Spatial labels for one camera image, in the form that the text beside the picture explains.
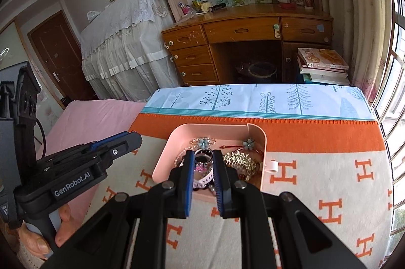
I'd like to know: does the black cable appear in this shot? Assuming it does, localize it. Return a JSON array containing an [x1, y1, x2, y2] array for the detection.
[[35, 119, 46, 156]]

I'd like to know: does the white watch band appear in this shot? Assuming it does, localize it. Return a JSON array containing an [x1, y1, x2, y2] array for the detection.
[[193, 169, 214, 190]]

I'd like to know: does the pearl bracelet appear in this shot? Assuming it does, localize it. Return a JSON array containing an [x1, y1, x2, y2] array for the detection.
[[175, 145, 193, 165]]

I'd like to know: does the window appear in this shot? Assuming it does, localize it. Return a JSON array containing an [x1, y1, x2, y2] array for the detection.
[[372, 0, 405, 257]]

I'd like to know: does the wooden desk with drawers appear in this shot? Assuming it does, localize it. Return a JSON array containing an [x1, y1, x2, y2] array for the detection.
[[161, 1, 334, 87]]

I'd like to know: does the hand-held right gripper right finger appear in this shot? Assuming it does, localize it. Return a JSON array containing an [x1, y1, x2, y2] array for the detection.
[[212, 149, 368, 269]]

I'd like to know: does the red string bracelet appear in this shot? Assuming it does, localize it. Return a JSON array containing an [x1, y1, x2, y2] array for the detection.
[[220, 145, 265, 156]]

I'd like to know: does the beige curtain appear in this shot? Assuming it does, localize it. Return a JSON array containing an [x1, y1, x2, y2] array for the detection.
[[312, 0, 393, 102]]

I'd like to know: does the dark wastebasket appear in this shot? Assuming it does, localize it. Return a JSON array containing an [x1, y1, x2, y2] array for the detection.
[[248, 62, 279, 83]]

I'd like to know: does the orange grey printed blanket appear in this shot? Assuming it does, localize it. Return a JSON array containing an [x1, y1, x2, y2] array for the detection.
[[84, 113, 396, 269]]

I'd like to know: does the brown wooden door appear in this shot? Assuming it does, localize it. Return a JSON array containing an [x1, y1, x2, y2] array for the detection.
[[28, 10, 95, 102]]

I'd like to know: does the white lace covered furniture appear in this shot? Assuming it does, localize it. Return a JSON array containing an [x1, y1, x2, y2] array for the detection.
[[79, 0, 181, 103]]

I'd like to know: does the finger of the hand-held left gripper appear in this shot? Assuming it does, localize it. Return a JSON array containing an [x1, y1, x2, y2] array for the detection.
[[95, 132, 143, 168], [36, 131, 133, 163]]

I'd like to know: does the person's left hand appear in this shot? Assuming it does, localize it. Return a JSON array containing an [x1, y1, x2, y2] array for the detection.
[[17, 202, 73, 260]]

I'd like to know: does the pink box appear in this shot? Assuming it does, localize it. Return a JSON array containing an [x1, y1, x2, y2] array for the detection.
[[152, 123, 268, 202]]

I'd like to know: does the gold rhinestone hair clip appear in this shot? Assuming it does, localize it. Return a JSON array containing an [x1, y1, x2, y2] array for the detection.
[[223, 150, 261, 176]]

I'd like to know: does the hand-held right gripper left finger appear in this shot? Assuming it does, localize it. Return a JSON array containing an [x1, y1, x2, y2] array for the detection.
[[41, 150, 195, 269]]

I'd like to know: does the pink bed sheet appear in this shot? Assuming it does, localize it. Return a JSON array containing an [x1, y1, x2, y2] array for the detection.
[[35, 100, 146, 225]]

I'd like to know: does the stack of large books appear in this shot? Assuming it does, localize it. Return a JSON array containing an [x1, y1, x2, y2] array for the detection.
[[296, 47, 352, 86]]

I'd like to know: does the glossy wardrobe door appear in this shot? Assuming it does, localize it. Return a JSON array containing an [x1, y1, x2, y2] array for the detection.
[[0, 20, 32, 70]]

